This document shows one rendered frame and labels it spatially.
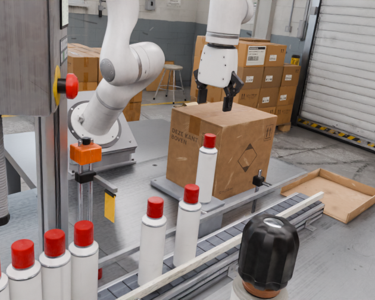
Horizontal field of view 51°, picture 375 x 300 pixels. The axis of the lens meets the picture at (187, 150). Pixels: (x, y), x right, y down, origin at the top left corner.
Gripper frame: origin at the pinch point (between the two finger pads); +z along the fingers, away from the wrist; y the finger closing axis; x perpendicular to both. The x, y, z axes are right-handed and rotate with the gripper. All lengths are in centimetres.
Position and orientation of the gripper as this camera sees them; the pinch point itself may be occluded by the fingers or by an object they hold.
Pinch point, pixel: (213, 103)
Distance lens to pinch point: 106.7
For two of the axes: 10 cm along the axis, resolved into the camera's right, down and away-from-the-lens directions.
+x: 7.1, -1.8, 6.8
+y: 7.0, 3.1, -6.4
